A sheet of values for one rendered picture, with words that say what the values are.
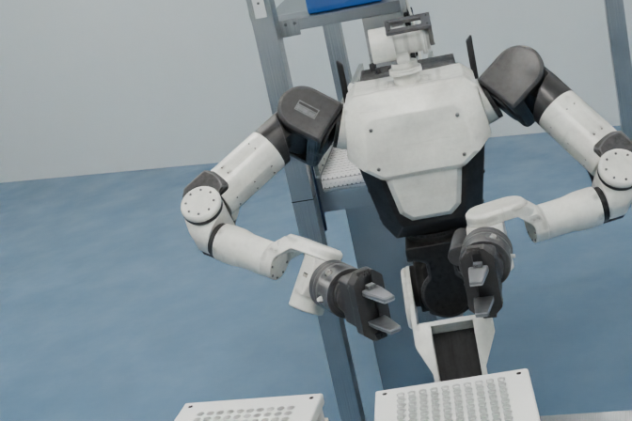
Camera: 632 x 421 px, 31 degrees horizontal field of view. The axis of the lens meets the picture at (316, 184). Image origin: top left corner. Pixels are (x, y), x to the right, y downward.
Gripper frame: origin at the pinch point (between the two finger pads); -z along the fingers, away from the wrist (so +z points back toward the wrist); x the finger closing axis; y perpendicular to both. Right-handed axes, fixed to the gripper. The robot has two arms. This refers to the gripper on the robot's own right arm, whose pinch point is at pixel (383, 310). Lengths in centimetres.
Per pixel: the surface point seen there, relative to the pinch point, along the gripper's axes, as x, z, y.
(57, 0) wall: -11, 579, -111
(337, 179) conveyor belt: 15, 117, -54
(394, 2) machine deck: -30, 101, -72
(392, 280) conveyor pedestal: 51, 122, -67
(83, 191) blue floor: 107, 551, -87
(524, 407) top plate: 11.4, -24.9, -6.9
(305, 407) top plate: 11.5, 2.1, 16.2
